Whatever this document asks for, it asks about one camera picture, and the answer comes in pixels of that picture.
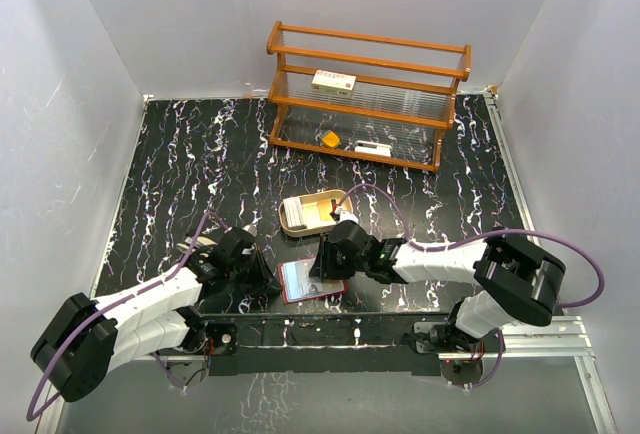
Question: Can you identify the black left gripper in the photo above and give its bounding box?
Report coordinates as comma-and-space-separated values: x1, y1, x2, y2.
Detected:
227, 245, 283, 296

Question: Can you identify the red card holder wallet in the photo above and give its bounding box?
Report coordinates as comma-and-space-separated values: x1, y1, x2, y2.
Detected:
278, 258, 347, 304

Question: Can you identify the beige oval card tray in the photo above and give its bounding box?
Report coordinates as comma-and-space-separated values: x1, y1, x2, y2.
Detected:
278, 189, 355, 238

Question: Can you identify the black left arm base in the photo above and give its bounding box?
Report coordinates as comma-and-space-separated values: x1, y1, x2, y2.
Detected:
148, 307, 237, 395

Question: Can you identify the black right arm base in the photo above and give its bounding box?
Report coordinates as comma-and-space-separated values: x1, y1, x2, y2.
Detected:
400, 298, 506, 392

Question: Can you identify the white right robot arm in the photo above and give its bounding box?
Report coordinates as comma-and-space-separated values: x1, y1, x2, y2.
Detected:
310, 220, 566, 351

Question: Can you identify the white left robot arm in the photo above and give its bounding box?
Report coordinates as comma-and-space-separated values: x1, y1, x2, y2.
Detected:
30, 227, 281, 402

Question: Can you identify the orange yellow small block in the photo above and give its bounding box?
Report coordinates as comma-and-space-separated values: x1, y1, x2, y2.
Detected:
320, 130, 341, 149

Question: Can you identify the white stapler on shelf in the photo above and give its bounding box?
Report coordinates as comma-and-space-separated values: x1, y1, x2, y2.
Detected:
354, 140, 392, 158

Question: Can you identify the white red medicine box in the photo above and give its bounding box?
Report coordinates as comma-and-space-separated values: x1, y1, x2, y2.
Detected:
311, 70, 357, 97

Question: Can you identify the orange wooden shelf rack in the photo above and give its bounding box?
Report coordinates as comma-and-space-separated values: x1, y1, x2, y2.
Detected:
266, 21, 472, 172

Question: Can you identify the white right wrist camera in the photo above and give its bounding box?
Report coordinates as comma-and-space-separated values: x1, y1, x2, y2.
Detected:
330, 205, 358, 223

